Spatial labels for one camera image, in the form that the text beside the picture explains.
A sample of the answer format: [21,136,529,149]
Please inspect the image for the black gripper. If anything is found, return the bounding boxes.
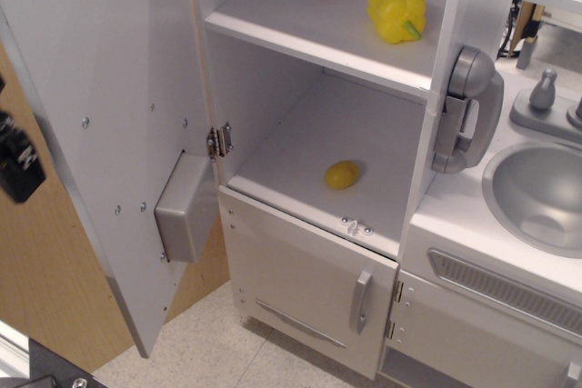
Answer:
[0,74,47,204]

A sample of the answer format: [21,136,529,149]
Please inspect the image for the white fridge door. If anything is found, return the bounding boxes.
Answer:
[1,0,210,358]

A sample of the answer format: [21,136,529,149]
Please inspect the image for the white toy fridge cabinet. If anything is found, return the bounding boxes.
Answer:
[197,0,459,257]

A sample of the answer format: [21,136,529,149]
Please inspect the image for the grey ice dispenser box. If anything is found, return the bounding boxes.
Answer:
[155,153,218,264]

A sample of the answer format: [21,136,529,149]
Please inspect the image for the metal door hinge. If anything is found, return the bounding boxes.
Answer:
[206,123,234,162]

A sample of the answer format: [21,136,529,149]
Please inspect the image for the white lower freezer door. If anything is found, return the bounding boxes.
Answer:
[218,187,397,379]

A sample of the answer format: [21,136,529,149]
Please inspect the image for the yellow toy lemon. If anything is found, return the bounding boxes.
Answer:
[324,161,359,190]

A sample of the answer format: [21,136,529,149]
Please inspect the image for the white door latch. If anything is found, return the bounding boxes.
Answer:
[339,216,374,236]

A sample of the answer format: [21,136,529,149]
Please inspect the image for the yellow toy bell pepper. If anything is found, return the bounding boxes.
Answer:
[366,0,426,45]

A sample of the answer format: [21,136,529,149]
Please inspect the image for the white oven door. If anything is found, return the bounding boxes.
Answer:
[383,271,581,387]

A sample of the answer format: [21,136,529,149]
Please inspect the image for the grey toy telephone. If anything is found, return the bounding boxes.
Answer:
[432,46,504,174]

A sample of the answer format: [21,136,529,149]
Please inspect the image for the grey toy sink basin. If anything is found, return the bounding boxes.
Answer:
[482,142,581,259]

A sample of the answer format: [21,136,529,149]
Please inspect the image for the grey toy faucet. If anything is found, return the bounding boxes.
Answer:
[510,68,581,144]

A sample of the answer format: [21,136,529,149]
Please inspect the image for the grey oven vent panel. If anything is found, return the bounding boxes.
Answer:
[426,248,581,337]

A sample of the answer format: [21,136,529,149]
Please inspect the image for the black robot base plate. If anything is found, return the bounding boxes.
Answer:
[1,322,107,388]

